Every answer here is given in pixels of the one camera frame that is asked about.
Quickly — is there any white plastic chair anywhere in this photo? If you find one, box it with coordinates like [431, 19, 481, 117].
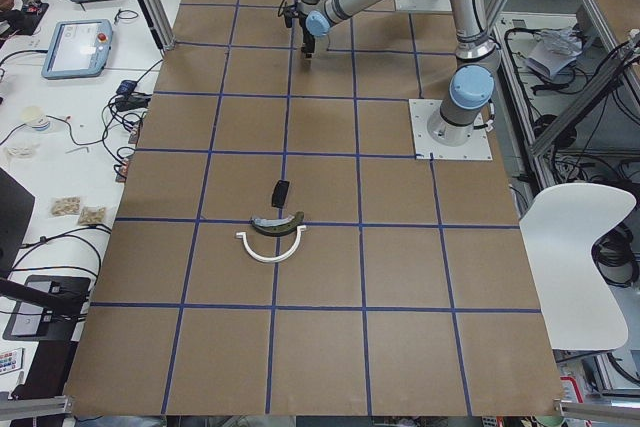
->
[520, 183, 636, 351]

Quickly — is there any dark green brake shoe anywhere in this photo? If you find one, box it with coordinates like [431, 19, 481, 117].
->
[250, 211, 305, 237]

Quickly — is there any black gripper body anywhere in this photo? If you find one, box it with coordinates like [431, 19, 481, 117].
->
[301, 27, 315, 51]

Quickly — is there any white tape roll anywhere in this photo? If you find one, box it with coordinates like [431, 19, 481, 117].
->
[21, 105, 51, 132]

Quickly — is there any white curved plastic part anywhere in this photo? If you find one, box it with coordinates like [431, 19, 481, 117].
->
[234, 225, 307, 264]

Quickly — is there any near teach pendant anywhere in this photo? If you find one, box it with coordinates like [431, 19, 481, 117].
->
[41, 19, 113, 80]

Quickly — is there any black power adapter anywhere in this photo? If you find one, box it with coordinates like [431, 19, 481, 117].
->
[113, 92, 151, 112]

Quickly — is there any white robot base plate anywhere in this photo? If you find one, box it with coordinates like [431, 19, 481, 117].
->
[409, 99, 493, 162]

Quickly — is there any black brake pad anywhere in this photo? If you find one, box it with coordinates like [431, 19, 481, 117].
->
[271, 179, 290, 209]

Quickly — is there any bag of small parts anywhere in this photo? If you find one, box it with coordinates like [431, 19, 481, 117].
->
[77, 206, 108, 226]
[49, 196, 83, 217]

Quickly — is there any black camera stand base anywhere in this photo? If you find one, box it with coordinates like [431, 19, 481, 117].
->
[1, 275, 91, 342]

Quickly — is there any blue patterned small box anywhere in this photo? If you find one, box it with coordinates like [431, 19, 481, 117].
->
[116, 79, 138, 96]

